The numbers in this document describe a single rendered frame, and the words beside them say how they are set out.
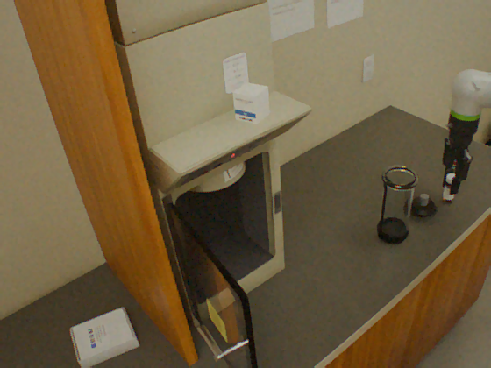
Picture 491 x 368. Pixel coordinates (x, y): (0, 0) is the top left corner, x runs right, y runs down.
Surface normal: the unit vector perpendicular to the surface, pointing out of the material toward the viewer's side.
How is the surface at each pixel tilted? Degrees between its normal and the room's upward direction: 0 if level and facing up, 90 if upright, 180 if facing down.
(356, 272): 0
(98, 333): 0
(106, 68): 90
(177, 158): 0
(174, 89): 90
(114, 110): 90
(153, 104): 90
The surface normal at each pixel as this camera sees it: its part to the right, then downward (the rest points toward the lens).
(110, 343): -0.09, -0.80
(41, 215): 0.62, 0.42
